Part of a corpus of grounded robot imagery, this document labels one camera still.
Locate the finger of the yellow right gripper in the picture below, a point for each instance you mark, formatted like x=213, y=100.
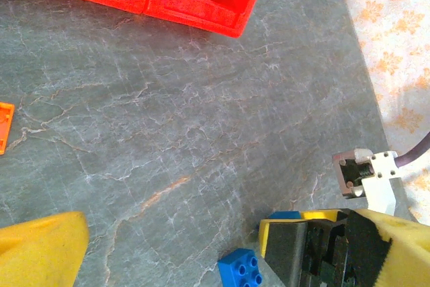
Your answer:
x=319, y=215
x=285, y=250

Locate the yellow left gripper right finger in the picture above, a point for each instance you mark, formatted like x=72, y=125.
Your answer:
x=406, y=253

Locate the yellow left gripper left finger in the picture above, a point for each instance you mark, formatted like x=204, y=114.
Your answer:
x=40, y=253

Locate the blue lego brick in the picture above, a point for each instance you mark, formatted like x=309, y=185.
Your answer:
x=235, y=267
x=284, y=215

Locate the orange flat lego brick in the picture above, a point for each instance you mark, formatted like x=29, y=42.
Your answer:
x=6, y=129

